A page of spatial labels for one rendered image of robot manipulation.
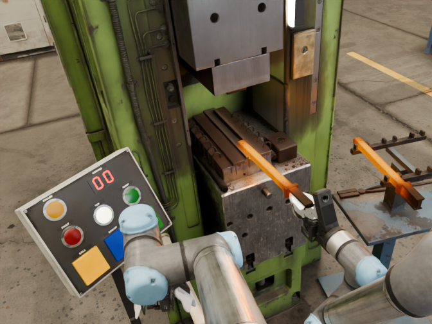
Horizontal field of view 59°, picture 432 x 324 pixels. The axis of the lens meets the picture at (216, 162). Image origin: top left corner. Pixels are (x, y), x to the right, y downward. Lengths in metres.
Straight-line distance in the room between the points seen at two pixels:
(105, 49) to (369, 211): 1.18
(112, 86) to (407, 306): 0.98
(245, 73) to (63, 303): 1.70
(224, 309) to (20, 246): 2.46
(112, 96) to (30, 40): 5.32
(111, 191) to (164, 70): 0.43
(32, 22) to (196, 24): 5.45
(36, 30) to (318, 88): 5.36
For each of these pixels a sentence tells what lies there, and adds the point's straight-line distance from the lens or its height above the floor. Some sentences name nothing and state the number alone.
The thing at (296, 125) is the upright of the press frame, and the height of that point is 0.97.
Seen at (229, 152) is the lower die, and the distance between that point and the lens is 1.43.
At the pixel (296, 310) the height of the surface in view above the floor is 0.01.
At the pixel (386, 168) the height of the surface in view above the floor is 0.94.
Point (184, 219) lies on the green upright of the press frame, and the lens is 1.63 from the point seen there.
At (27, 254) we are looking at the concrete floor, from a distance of 2.80.
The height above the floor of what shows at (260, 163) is 1.02.
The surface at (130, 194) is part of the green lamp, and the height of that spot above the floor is 1.10.
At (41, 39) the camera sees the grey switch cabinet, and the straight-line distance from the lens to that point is 6.53.
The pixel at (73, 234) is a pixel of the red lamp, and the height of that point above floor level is 1.09.
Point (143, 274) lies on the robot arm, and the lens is 0.70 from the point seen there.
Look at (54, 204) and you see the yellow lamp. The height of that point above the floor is 1.17.
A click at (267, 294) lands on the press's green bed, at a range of 2.00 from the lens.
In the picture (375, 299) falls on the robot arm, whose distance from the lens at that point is 0.82.
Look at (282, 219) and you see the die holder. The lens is 1.59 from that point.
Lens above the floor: 1.80
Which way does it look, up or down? 36 degrees down
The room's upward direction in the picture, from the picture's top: 7 degrees counter-clockwise
